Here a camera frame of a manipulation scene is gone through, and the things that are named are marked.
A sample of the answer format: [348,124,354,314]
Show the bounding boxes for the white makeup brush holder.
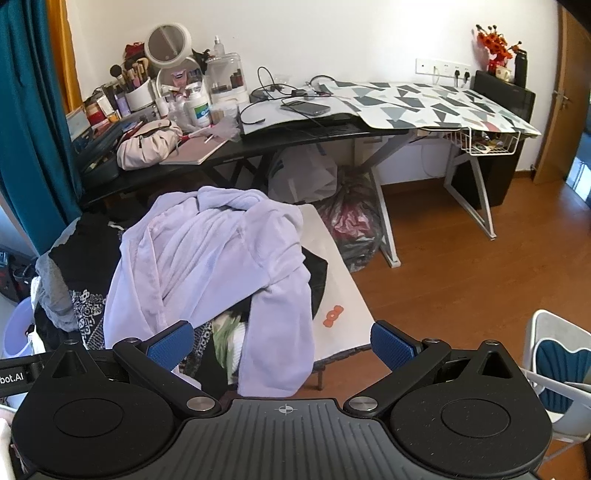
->
[110,58,153,112]

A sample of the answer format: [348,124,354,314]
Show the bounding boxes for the orange curtain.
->
[46,0,84,114]

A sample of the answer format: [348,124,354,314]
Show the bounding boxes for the black and grey cables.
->
[213,116,243,141]

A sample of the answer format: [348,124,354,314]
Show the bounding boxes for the white wire basket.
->
[447,128,525,155]

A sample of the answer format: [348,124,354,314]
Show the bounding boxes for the black cabinet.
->
[455,70,537,208]

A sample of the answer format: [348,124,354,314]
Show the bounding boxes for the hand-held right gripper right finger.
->
[342,320,527,420]

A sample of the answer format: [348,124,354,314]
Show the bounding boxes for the black cable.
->
[239,67,334,126]

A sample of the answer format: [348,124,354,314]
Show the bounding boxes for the grey garment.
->
[32,251,77,333]

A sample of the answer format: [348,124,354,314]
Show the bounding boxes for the round vanity mirror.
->
[144,23,204,100]

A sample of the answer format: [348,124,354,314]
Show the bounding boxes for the clear cosmetics organizer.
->
[204,52,250,121]

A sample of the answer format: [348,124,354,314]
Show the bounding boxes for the black white patterned garment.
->
[69,286,112,349]

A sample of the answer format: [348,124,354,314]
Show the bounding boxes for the green white cloth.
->
[211,318,250,370]

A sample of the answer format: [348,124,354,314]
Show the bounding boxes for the pile of cosmetics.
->
[65,80,185,139]

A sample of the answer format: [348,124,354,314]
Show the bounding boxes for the black makeup case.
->
[71,122,144,182]

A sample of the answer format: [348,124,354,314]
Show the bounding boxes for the pink notebook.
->
[159,135,228,165]

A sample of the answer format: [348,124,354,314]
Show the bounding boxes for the wooden door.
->
[536,4,591,185]

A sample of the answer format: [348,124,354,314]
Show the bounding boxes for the white plastic bag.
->
[268,148,340,204]

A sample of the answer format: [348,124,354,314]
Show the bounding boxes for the white wall socket strip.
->
[416,58,474,77]

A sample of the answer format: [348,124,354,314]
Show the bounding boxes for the teal curtain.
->
[0,0,84,257]

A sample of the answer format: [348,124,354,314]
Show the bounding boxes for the grey smartphone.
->
[280,99,331,116]

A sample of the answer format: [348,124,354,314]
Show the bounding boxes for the clear bag of clothes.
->
[316,166,384,273]

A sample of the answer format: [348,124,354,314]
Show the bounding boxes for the black desk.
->
[76,117,543,271]

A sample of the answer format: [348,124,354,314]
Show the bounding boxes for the black water bottle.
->
[513,46,528,88]

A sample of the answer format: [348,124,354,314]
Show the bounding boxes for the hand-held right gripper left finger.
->
[30,320,223,420]

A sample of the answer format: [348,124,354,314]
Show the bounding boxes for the white chair with teal cushion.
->
[522,309,591,446]

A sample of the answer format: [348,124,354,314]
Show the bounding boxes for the white folding table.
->
[295,203,377,391]

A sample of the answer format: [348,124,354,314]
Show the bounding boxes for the beige pouch bag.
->
[116,120,184,171]

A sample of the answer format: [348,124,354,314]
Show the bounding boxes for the orange artificial flowers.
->
[475,24,522,63]

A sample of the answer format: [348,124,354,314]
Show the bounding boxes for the lavender fleece jacket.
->
[104,187,316,398]

